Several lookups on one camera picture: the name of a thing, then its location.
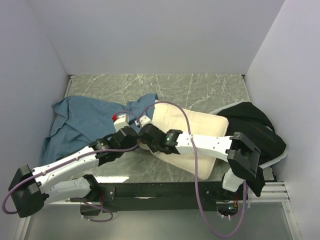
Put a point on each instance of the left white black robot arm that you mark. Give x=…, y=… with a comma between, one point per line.
x=33, y=188

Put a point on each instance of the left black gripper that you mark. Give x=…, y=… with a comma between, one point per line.
x=134, y=142

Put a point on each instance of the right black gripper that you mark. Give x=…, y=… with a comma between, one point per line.
x=153, y=149

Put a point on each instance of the aluminium frame rail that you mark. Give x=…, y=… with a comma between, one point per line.
x=272, y=192

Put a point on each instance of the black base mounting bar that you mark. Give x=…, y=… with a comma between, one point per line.
x=156, y=196

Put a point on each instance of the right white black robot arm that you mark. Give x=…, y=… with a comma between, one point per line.
x=238, y=151

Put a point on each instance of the black garment pile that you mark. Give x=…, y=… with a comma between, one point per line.
x=260, y=130

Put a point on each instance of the cream pillow with bear print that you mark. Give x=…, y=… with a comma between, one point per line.
x=169, y=117

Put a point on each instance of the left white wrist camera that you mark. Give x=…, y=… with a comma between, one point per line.
x=120, y=121

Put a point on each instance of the blue fabric pillowcase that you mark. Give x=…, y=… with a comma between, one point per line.
x=80, y=120

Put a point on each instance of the white laundry basket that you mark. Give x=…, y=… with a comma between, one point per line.
x=277, y=160

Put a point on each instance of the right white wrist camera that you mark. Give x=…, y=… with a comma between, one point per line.
x=144, y=120

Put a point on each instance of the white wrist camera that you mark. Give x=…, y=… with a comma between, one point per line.
x=144, y=120
x=120, y=121

